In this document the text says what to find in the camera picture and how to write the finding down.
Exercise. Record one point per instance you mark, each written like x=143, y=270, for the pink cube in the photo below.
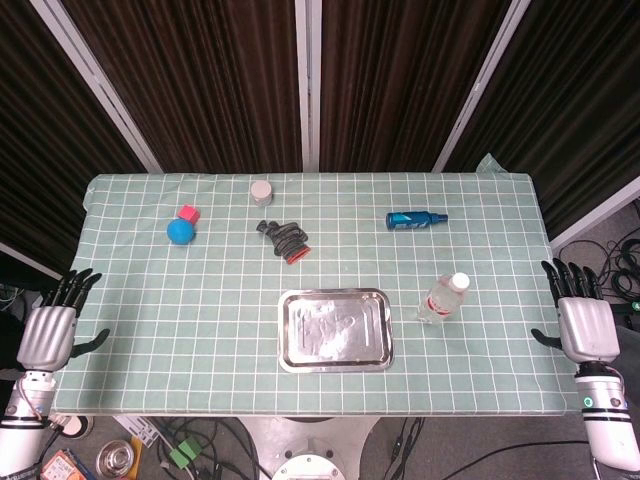
x=188, y=213

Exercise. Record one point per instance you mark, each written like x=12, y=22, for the green checked tablecloth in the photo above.
x=200, y=320

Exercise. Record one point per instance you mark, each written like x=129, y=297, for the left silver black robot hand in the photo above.
x=45, y=335

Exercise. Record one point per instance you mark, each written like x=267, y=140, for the orange printed box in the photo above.
x=62, y=465

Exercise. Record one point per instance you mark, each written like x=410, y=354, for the dark brown curtain panel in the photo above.
x=200, y=85
x=575, y=115
x=400, y=85
x=40, y=150

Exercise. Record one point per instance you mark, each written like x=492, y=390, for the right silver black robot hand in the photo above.
x=587, y=327

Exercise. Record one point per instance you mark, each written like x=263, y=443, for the green connector blocks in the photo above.
x=184, y=451

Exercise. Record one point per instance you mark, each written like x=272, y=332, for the blue spray bottle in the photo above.
x=407, y=220

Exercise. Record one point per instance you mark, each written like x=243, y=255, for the rectangular metal tray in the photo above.
x=335, y=330

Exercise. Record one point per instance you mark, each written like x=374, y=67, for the small metal bowl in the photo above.
x=116, y=457

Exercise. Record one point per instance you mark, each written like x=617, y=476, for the white partition post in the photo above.
x=307, y=85
x=477, y=85
x=95, y=80

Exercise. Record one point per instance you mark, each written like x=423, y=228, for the small white-lidded jar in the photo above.
x=261, y=192

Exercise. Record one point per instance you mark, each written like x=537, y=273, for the white striped plastic strip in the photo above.
x=135, y=430

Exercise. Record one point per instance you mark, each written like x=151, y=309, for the blue ball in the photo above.
x=180, y=232

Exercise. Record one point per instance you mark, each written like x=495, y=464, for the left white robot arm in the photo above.
x=20, y=440

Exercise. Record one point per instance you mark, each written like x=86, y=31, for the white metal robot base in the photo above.
x=305, y=450

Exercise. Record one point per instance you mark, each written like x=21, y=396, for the clear plastic water bottle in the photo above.
x=442, y=300

